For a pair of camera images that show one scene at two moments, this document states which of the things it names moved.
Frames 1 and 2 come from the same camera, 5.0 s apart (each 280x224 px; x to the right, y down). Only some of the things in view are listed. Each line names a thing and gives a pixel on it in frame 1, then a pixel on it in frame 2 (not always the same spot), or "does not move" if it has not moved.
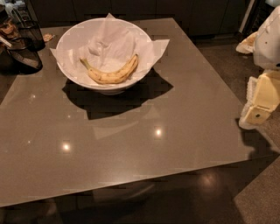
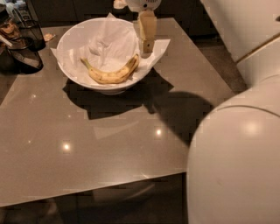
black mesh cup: [31, 32] does not move
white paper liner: [105, 44] does not move
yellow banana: [115, 77] does not move
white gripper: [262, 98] to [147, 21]
